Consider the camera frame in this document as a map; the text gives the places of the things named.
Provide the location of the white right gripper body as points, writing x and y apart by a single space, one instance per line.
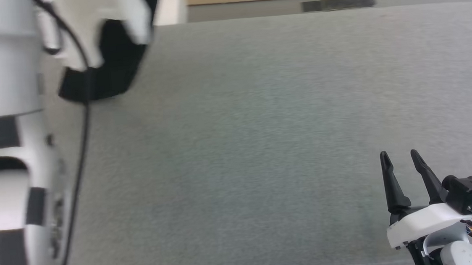
428 220

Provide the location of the long black floor tape strip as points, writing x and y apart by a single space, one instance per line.
337 4

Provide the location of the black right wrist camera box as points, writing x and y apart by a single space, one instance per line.
468 192

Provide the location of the white box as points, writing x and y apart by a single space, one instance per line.
170 5

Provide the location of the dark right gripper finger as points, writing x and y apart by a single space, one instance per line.
430 180
393 187

